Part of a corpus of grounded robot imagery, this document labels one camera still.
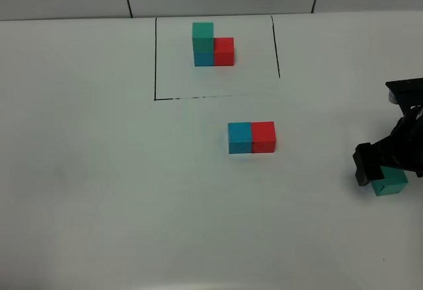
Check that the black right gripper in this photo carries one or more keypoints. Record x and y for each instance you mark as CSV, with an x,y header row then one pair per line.
x,y
402,150

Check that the red template block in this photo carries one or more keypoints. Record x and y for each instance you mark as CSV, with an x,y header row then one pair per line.
x,y
224,52

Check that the blue template block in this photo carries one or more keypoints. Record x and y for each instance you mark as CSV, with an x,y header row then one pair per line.
x,y
204,59

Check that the green template block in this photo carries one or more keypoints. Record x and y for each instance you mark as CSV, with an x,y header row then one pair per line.
x,y
202,37

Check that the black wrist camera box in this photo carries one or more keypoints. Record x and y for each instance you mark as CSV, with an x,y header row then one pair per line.
x,y
408,95

